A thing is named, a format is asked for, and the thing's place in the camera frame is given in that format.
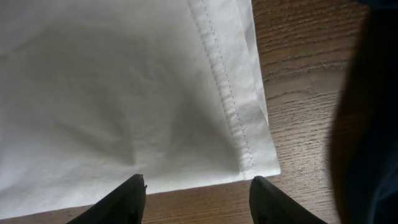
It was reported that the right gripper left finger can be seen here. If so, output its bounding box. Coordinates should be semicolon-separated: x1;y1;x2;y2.
68;174;147;224

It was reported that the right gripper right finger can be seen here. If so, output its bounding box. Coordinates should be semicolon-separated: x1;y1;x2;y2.
249;176;326;224

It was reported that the white t-shirt with robot print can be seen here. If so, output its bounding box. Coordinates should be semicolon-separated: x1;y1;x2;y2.
1;0;280;218

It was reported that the dark navy clothes pile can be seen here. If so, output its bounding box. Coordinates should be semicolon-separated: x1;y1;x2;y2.
329;1;397;223

